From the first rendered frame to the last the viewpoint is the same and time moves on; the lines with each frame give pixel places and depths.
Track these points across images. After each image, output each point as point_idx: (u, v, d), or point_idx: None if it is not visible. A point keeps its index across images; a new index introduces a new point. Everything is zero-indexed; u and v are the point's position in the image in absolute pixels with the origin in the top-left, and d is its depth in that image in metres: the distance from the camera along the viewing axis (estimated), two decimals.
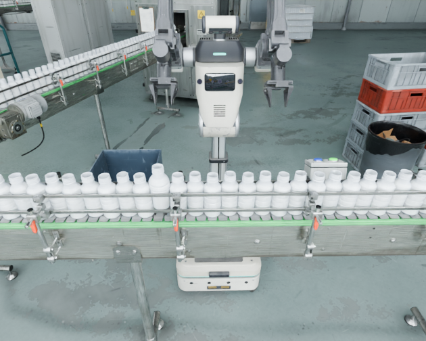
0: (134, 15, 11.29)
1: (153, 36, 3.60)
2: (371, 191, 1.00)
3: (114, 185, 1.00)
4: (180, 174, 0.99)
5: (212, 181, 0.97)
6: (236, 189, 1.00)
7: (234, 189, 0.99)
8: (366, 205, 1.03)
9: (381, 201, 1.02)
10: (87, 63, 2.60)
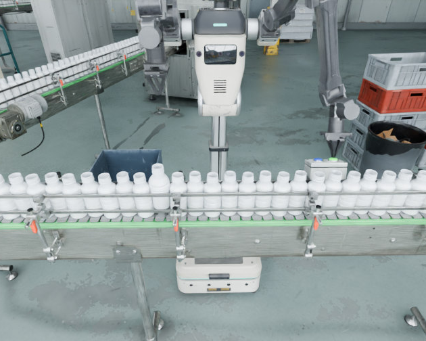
0: (134, 15, 11.29)
1: None
2: (371, 191, 1.00)
3: (114, 185, 1.00)
4: (180, 174, 0.99)
5: (212, 181, 0.97)
6: (236, 189, 1.00)
7: (234, 189, 0.99)
8: (366, 205, 1.03)
9: (381, 201, 1.02)
10: (87, 63, 2.60)
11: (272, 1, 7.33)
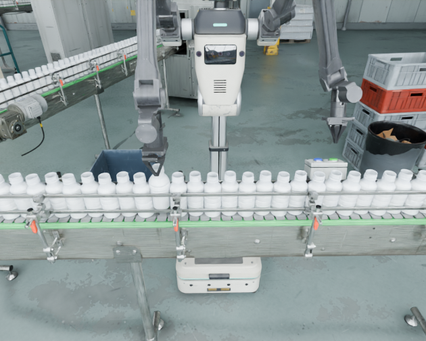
0: (134, 15, 11.29)
1: None
2: (371, 191, 1.00)
3: (114, 185, 1.00)
4: (180, 174, 0.99)
5: (212, 181, 0.97)
6: (236, 189, 1.00)
7: (234, 189, 0.99)
8: (366, 205, 1.03)
9: (381, 201, 1.02)
10: (87, 63, 2.60)
11: (272, 1, 7.33)
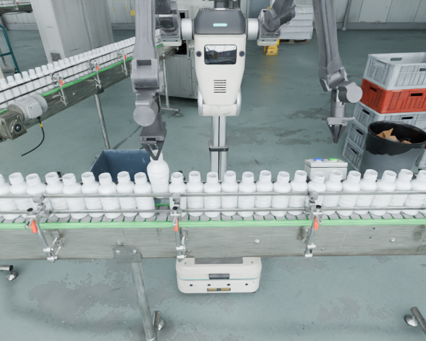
0: (134, 15, 11.29)
1: None
2: (371, 191, 1.00)
3: (115, 185, 1.00)
4: (180, 174, 0.99)
5: (212, 181, 0.97)
6: (236, 189, 1.00)
7: (234, 189, 0.99)
8: (366, 205, 1.03)
9: (381, 201, 1.02)
10: (87, 63, 2.60)
11: (272, 1, 7.33)
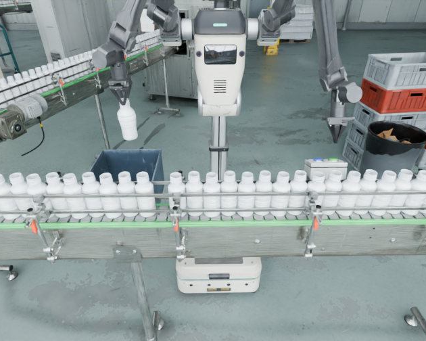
0: None
1: (153, 36, 3.60)
2: (371, 191, 1.00)
3: (115, 185, 1.00)
4: (178, 174, 0.99)
5: (211, 181, 0.97)
6: (235, 189, 1.00)
7: (234, 189, 0.99)
8: (366, 205, 1.03)
9: (381, 201, 1.02)
10: (87, 63, 2.60)
11: (272, 1, 7.33)
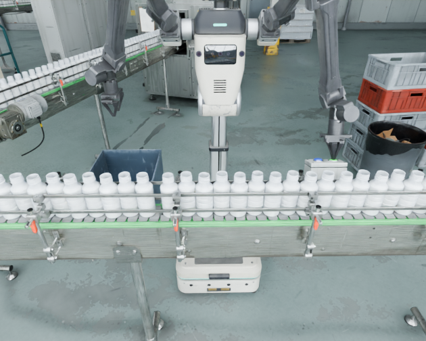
0: (134, 15, 11.29)
1: (153, 36, 3.60)
2: (364, 191, 1.00)
3: (115, 185, 1.00)
4: (171, 174, 0.99)
5: (203, 181, 0.97)
6: (228, 189, 1.00)
7: (226, 189, 0.99)
8: (358, 205, 1.03)
9: (374, 201, 1.02)
10: (87, 63, 2.60)
11: (272, 1, 7.33)
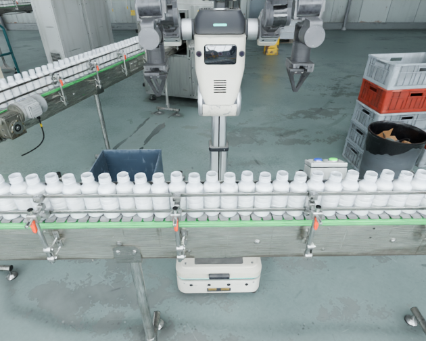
0: (134, 15, 11.29)
1: None
2: (353, 191, 1.00)
3: (114, 185, 1.00)
4: (161, 174, 0.99)
5: (194, 181, 0.97)
6: (218, 190, 0.99)
7: (216, 189, 0.99)
8: (348, 205, 1.03)
9: (364, 201, 1.02)
10: (87, 63, 2.60)
11: None
